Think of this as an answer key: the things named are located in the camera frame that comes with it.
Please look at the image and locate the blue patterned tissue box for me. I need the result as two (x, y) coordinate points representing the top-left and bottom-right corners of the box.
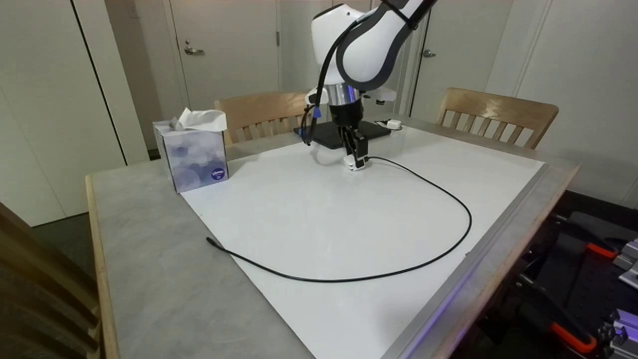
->
(152, 118), (232, 196)

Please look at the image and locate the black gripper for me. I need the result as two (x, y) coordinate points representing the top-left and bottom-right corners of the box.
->
(329, 102), (371, 170)

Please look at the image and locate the white cabinet door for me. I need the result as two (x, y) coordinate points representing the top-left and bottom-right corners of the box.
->
(363, 38), (417, 122)

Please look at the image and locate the white whiteboard sheet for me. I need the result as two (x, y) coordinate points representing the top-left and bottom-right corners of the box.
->
(180, 124), (547, 359)

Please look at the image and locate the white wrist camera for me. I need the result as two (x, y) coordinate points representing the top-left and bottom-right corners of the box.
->
(306, 88), (401, 108)

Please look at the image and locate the wooden slat-back chair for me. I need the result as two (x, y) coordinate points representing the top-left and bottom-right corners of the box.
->
(435, 86), (561, 152)
(0, 202), (108, 359)
(214, 88), (319, 162)

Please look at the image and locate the white door with lever handle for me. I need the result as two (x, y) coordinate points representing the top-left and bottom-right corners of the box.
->
(166, 0), (284, 112)
(407, 0), (515, 128)

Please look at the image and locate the black closed laptop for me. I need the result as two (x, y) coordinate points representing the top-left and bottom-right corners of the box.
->
(292, 116), (393, 152)

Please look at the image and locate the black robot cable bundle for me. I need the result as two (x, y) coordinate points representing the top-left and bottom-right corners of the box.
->
(298, 22), (375, 150)

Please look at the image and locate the black charging cable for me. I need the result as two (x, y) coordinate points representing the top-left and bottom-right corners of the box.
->
(206, 154), (475, 286)

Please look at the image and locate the white tissue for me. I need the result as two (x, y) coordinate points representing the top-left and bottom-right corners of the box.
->
(176, 106), (230, 134)

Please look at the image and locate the black clamp with orange handle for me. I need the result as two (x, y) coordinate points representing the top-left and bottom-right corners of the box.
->
(555, 222), (623, 264)
(511, 272), (601, 357)

